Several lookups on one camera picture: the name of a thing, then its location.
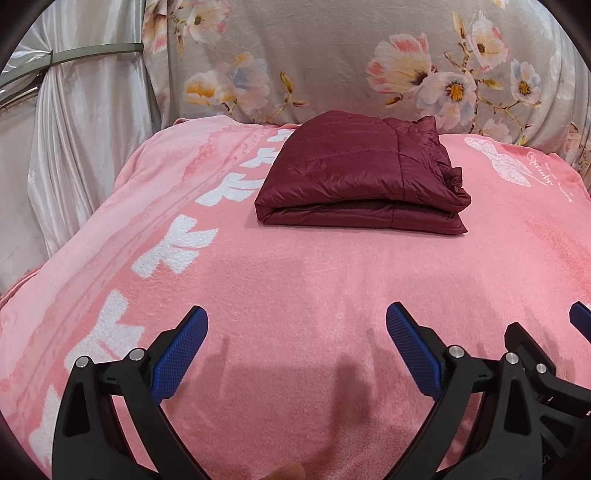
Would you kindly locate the curved metal rail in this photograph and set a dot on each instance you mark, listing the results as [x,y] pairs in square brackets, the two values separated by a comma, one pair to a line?
[92,50]

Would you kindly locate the pink printed blanket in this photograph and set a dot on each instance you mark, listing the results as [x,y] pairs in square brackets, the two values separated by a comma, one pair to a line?
[300,286]

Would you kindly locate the grey floral blanket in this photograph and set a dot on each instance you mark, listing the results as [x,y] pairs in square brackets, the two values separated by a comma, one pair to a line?
[323,60]

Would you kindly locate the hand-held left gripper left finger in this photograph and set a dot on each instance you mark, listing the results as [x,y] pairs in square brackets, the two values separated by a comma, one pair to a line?
[180,355]

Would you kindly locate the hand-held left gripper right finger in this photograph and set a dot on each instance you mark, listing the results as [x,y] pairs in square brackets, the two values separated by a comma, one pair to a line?
[415,355]

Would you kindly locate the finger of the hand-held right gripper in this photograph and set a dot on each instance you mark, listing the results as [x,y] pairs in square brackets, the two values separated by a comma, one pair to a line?
[581,321]
[526,346]

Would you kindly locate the white satin curtain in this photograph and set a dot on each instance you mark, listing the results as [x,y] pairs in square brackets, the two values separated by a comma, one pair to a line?
[92,138]

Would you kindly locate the maroon puffer jacket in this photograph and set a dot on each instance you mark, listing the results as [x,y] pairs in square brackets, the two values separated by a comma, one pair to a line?
[346,175]

